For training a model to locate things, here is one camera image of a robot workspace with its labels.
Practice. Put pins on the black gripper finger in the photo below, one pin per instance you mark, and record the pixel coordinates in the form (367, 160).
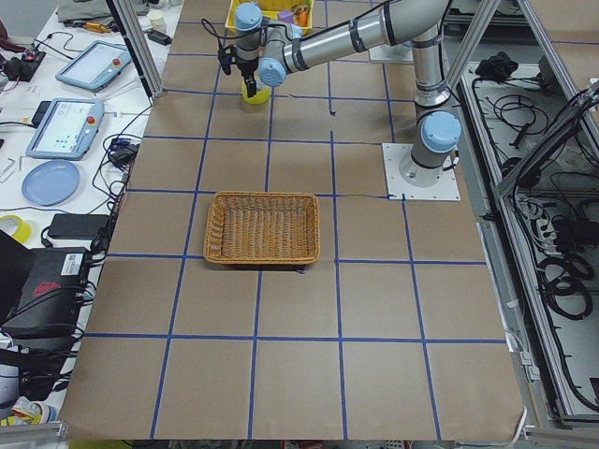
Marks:
(250, 87)

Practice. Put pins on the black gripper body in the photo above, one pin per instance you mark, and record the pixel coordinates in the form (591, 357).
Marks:
(245, 69)

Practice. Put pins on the yellow clear tape roll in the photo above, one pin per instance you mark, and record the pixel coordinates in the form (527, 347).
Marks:
(261, 96)

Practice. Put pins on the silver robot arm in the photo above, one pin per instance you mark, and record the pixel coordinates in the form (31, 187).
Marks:
(437, 136)
(269, 50)

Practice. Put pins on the yellow tape roll on desk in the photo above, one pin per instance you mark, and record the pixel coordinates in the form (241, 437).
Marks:
(16, 227)

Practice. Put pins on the purple foam block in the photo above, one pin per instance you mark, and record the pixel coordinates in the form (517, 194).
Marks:
(286, 16)

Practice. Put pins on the white lilac cup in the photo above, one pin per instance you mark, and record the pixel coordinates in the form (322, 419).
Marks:
(157, 20)

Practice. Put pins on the brown wicker basket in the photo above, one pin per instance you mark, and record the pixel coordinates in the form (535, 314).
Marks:
(263, 228)

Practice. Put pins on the upper blue teach pendant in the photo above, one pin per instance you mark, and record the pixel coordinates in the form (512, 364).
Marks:
(95, 67)

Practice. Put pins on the blue teach pendant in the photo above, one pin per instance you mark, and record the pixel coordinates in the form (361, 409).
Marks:
(67, 129)
(95, 67)

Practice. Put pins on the lower blue teach pendant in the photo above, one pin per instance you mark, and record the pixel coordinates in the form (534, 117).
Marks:
(67, 129)

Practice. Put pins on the grey cloth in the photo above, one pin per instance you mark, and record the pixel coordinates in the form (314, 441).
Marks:
(76, 10)

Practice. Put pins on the blue plate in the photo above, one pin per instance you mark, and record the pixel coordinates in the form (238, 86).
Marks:
(51, 183)

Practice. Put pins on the black power brick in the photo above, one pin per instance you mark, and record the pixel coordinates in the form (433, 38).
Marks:
(76, 226)

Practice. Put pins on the black computer box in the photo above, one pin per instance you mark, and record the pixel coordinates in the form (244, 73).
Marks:
(42, 292)

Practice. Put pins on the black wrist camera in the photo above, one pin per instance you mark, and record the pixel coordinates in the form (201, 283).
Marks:
(226, 58)

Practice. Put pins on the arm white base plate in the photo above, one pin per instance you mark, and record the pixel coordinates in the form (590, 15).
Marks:
(385, 54)
(445, 189)

